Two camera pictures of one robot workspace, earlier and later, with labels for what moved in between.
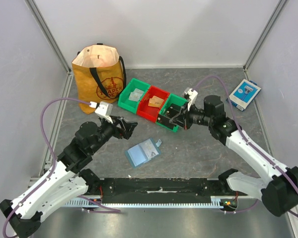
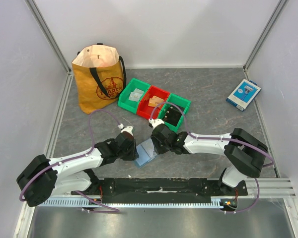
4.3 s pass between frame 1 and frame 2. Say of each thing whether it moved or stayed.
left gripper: moved
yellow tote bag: stayed
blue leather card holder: stayed
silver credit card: stayed
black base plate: stayed
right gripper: moved
